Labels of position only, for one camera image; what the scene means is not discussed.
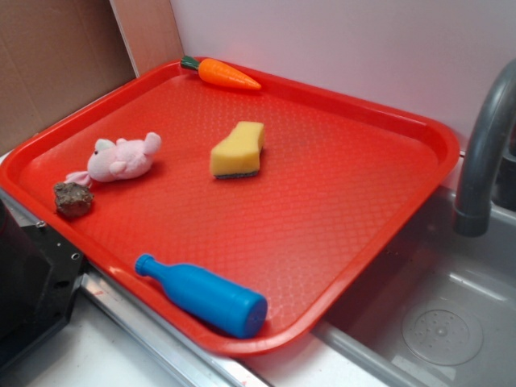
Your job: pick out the yellow sponge with green pad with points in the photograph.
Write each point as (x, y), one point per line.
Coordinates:
(238, 155)

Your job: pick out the red plastic tray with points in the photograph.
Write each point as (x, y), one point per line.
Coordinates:
(338, 178)

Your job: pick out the brown rock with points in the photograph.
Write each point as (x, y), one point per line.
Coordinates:
(72, 200)

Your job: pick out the grey toy faucet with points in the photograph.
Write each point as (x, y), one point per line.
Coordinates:
(488, 173)

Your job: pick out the orange toy carrot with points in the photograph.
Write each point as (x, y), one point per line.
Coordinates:
(215, 72)

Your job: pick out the grey plastic sink basin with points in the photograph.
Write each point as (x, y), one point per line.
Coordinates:
(433, 308)

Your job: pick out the brown cardboard panel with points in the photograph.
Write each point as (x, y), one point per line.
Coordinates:
(56, 57)

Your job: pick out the blue plastic bottle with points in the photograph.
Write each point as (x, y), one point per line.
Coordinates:
(232, 308)

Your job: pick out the pink plush pig toy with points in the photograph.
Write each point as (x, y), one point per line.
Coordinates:
(119, 160)

